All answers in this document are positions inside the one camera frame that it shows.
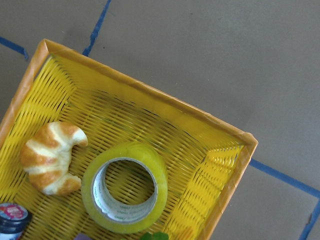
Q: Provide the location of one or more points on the orange toy carrot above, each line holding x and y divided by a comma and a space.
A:
155, 236

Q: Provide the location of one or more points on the yellow-green packing tape roll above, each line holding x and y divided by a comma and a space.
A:
124, 189

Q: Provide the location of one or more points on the toy croissant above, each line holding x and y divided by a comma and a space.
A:
46, 158

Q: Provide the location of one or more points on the small dark bottle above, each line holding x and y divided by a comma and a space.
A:
14, 219

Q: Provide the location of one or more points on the yellow woven plastic basket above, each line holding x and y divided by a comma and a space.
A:
205, 157

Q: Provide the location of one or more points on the purple foam block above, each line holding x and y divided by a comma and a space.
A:
82, 236

